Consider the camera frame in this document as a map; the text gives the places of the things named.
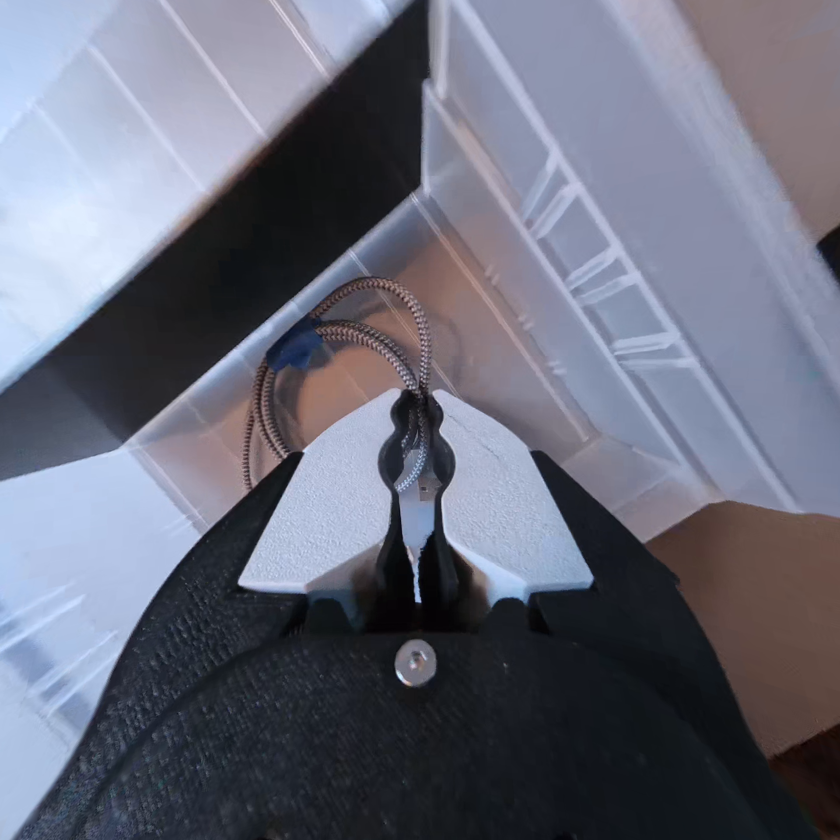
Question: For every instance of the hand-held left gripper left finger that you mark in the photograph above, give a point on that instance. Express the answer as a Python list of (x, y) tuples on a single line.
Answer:
[(321, 512)]

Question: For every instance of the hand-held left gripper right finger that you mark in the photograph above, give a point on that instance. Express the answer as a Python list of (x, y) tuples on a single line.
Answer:
[(512, 512)]

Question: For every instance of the small clear plastic bin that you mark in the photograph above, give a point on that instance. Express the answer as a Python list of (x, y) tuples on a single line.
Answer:
[(499, 315)]

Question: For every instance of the black divider panel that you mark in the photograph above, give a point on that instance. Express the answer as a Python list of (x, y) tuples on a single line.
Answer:
[(197, 295)]

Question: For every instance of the large clear plastic bin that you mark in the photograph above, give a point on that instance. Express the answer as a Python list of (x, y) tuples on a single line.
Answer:
[(98, 164)]

